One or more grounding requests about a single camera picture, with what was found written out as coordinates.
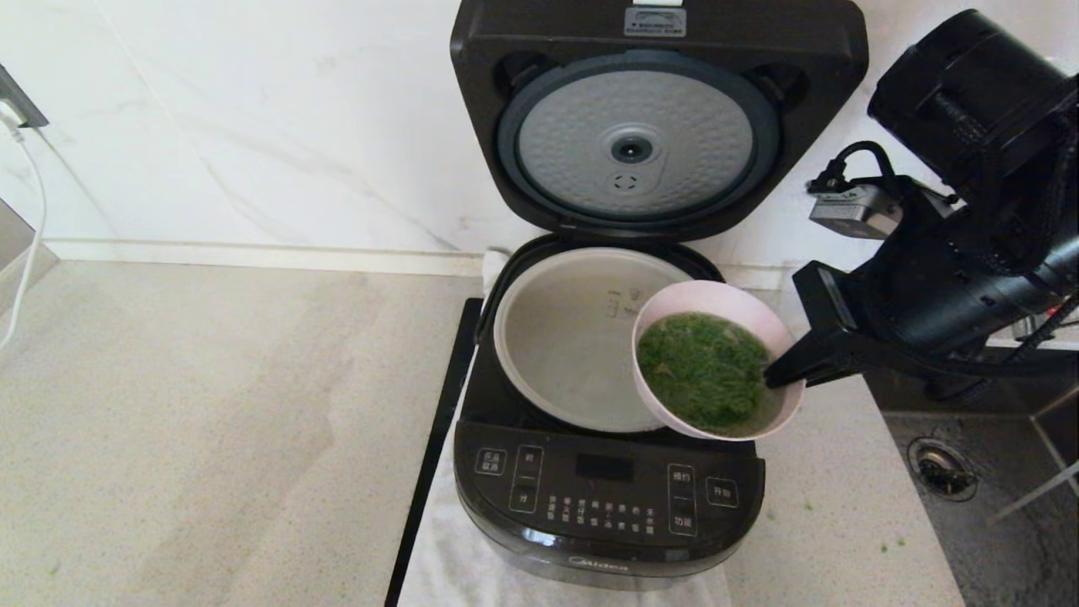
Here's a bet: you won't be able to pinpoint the black rice cooker lid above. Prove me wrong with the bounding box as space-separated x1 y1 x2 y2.
449 0 870 245

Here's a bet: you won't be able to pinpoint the white cable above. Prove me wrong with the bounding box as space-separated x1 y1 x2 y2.
0 108 48 351

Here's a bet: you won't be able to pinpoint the metal sink drain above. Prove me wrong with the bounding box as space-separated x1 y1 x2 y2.
908 437 980 503

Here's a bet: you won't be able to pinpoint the dark wall socket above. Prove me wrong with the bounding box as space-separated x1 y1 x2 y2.
0 63 50 130

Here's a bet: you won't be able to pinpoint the grey metal panel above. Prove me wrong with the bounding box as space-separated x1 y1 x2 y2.
0 198 60 317

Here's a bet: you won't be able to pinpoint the steel sink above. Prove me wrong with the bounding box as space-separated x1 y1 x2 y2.
864 371 1079 607

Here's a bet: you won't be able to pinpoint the white inner pot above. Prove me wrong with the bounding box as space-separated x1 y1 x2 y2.
493 247 701 433

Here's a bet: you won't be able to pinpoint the white towel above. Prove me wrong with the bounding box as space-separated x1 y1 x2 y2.
396 247 733 607

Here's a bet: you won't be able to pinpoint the black rice cooker body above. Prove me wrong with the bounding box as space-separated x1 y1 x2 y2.
454 234 766 591

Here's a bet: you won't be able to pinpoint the pink bowl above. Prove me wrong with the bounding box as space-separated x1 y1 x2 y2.
631 280 807 442

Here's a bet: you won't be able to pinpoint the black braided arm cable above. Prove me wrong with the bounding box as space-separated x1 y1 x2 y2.
931 93 1079 254

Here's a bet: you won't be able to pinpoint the chopped green vegetables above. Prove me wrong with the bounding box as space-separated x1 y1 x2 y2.
636 312 772 431

